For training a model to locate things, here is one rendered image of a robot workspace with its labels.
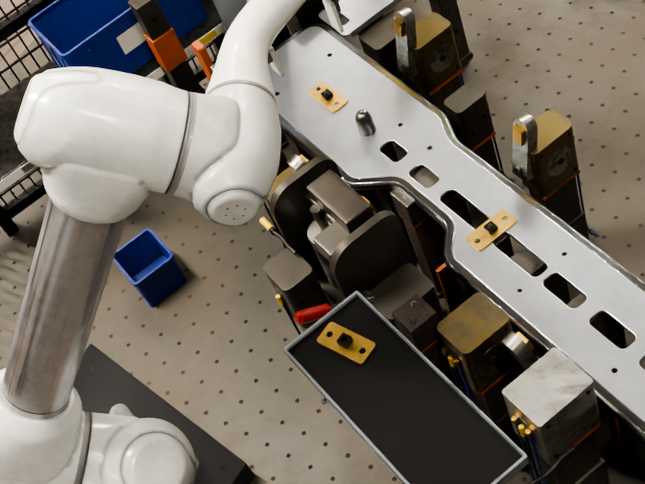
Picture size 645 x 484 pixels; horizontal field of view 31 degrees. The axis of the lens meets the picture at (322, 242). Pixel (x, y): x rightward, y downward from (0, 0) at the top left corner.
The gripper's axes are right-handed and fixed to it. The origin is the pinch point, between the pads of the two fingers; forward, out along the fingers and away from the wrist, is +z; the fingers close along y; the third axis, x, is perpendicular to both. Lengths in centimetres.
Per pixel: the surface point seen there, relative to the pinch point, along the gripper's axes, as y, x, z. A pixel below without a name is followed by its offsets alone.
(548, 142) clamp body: 16.7, -43.1, 9.1
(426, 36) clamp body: 20.0, -7.0, 9.1
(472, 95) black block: 18.3, -20.5, 14.6
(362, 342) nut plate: -31, -59, -3
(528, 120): 14.9, -41.3, 3.4
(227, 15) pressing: -2.8, 26.6, 5.8
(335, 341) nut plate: -34, -56, -3
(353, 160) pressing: -6.1, -16.5, 13.6
